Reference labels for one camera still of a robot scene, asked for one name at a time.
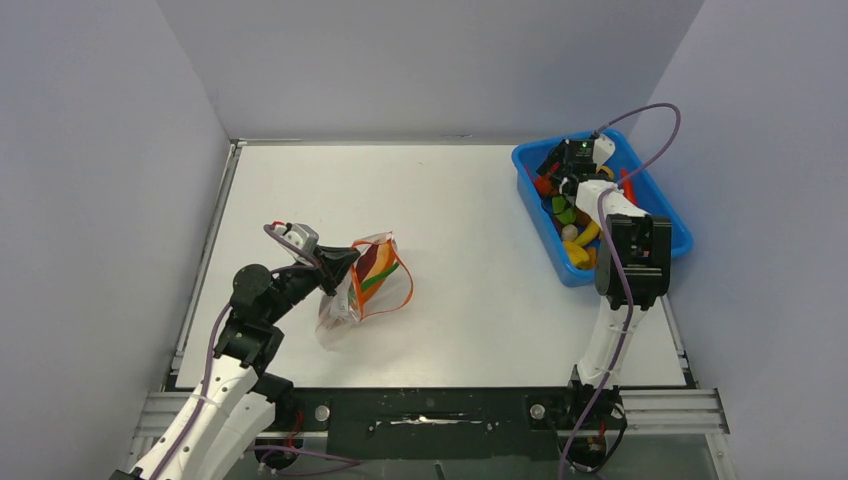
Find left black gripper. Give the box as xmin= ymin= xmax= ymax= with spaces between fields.
xmin=264 ymin=244 xmax=360 ymax=324

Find orange toy pumpkin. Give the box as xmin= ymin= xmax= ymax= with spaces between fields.
xmin=533 ymin=176 xmax=560 ymax=199

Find green toy bean pod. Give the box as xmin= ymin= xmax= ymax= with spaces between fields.
xmin=361 ymin=262 xmax=400 ymax=291

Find clear zip top bag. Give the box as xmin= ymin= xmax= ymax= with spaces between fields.
xmin=315 ymin=231 xmax=414 ymax=350

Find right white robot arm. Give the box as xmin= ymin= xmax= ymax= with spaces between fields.
xmin=537 ymin=138 xmax=672 ymax=390

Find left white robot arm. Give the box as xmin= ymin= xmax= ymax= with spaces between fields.
xmin=111 ymin=246 xmax=360 ymax=479

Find green toy starfruit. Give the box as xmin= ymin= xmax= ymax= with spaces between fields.
xmin=551 ymin=195 xmax=576 ymax=226

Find orange toy carrot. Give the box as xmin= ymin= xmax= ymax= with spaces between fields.
xmin=619 ymin=168 xmax=638 ymax=206

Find blue plastic bin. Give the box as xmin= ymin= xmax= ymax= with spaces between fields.
xmin=510 ymin=128 xmax=695 ymax=289

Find white toy mushroom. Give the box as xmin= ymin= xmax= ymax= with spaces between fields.
xmin=560 ymin=224 xmax=580 ymax=242

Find yellow toy lemon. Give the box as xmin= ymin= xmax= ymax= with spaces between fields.
xmin=563 ymin=241 xmax=593 ymax=270

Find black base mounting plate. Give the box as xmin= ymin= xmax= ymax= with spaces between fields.
xmin=225 ymin=370 xmax=631 ymax=465

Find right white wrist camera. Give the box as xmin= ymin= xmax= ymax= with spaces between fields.
xmin=592 ymin=134 xmax=616 ymax=167

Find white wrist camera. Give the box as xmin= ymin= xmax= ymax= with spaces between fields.
xmin=271 ymin=222 xmax=320 ymax=254
xmin=592 ymin=134 xmax=616 ymax=167

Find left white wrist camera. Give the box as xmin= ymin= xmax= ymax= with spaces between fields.
xmin=271 ymin=222 xmax=320 ymax=254

